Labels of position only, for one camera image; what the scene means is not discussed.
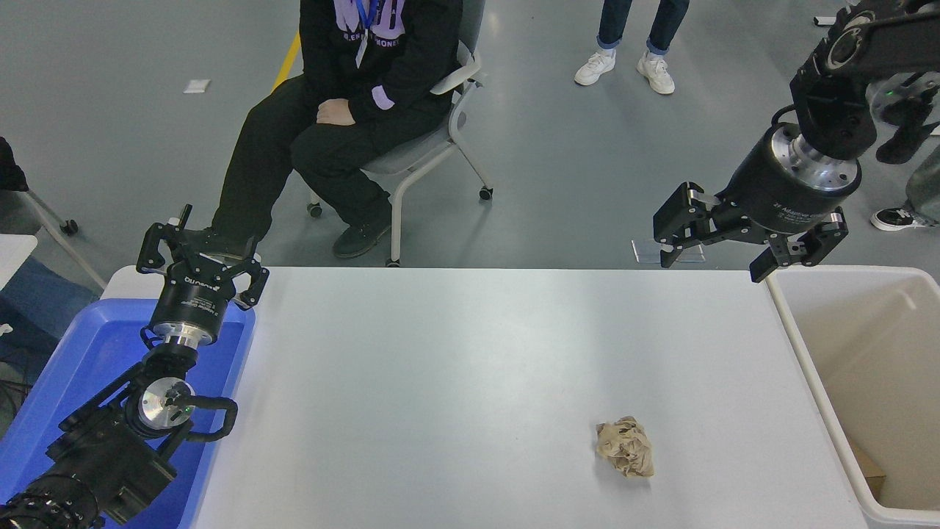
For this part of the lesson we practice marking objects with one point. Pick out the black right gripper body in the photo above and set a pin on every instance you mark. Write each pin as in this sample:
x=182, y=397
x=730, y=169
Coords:
x=778, y=195

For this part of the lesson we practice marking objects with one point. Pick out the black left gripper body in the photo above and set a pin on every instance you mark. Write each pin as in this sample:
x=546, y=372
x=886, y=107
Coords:
x=192, y=297

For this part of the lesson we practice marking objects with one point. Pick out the tan paper ball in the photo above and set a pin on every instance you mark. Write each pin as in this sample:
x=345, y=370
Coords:
x=626, y=447

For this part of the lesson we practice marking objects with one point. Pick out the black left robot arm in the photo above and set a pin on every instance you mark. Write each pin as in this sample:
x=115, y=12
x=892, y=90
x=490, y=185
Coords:
x=110, y=448

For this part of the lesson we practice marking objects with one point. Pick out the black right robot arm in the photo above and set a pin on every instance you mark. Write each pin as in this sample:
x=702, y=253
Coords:
x=837, y=110

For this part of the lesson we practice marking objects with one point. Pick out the person's left hand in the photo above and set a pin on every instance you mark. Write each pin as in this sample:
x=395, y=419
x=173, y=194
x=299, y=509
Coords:
x=336, y=112

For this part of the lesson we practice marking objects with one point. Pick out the blue plastic tray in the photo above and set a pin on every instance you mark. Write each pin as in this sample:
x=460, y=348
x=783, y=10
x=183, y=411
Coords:
x=88, y=353

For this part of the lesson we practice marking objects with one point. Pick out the large pale bin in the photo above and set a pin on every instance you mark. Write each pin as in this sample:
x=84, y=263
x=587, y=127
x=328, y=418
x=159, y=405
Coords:
x=881, y=353

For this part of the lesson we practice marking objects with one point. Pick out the white side table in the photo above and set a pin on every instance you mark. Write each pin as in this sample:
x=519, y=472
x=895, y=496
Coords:
x=15, y=253

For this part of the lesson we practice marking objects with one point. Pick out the white paper scrap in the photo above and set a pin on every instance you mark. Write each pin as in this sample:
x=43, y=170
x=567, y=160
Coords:
x=197, y=86

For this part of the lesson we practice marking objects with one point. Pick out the white wheeled furniture base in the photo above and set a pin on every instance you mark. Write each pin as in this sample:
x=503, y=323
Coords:
x=824, y=20

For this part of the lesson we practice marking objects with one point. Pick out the grey wheeled office chair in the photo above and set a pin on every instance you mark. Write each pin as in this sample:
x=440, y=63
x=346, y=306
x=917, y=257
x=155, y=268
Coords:
x=422, y=154

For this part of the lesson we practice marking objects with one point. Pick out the brown cardboard piece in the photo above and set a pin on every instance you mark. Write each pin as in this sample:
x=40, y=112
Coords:
x=870, y=470

